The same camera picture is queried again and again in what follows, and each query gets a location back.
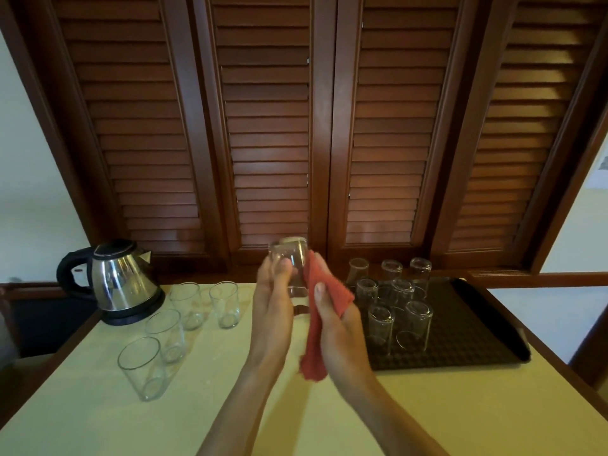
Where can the brown wooden wall rail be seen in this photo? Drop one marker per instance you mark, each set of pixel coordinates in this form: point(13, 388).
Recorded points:
point(546, 280)

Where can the person's left hand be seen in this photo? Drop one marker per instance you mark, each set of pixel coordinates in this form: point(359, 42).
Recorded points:
point(273, 327)

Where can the white paper notice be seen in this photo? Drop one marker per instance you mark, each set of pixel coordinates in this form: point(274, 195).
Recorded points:
point(599, 170)

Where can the dark brown textured tray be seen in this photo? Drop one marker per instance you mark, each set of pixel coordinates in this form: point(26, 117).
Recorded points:
point(470, 327)

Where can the red cloth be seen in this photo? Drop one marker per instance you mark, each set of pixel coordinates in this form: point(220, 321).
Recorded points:
point(313, 346)

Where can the brown louvered wooden shutter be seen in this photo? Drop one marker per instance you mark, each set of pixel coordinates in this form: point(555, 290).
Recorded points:
point(396, 113)
point(266, 113)
point(135, 113)
point(522, 113)

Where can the person's left forearm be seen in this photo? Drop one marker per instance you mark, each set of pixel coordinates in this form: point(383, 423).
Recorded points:
point(233, 422)

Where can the person's right hand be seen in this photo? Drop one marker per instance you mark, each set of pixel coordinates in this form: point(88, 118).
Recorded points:
point(344, 346)

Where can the brown wooden door frame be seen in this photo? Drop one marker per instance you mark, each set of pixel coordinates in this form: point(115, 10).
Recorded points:
point(591, 351)

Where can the person's right forearm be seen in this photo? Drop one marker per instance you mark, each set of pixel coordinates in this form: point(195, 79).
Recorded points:
point(394, 422)

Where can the group of clear glasses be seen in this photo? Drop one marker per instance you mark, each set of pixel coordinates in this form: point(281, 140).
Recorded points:
point(157, 341)

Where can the steel electric kettle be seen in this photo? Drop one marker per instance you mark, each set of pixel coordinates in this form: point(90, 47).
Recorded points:
point(121, 284)
point(138, 315)

